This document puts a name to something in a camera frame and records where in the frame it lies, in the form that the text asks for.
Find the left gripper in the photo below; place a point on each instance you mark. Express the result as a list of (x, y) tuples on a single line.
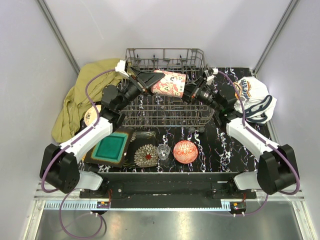
[(148, 79)]

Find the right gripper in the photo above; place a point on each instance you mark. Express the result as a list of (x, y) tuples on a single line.
[(193, 91)]

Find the pink skull pattern mug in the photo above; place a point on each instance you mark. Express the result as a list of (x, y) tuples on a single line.
[(172, 84)]

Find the clear drinking glass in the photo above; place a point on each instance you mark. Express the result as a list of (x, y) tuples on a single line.
[(163, 151)]

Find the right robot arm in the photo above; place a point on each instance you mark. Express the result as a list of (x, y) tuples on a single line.
[(277, 168)]

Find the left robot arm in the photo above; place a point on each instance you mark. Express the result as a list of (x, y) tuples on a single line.
[(59, 169)]

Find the teal square ceramic dish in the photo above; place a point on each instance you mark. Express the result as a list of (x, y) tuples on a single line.
[(111, 150)]

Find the red patterned bowl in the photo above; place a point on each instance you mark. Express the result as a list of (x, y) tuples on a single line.
[(185, 152)]

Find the cream round floral plate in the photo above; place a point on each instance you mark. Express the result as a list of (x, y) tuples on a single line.
[(91, 115)]

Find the white printed t-shirt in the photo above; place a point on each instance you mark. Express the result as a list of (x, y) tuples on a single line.
[(254, 99)]

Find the olive green cloth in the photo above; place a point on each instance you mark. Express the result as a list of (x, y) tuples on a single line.
[(76, 102)]

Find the black floral square plate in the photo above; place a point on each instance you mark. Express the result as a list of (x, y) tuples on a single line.
[(142, 150)]

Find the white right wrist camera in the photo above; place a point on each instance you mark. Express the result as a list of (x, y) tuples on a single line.
[(210, 74)]

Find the grey wire dish rack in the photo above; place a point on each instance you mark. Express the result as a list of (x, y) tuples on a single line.
[(162, 110)]

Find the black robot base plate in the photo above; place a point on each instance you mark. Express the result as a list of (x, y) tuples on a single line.
[(168, 191)]

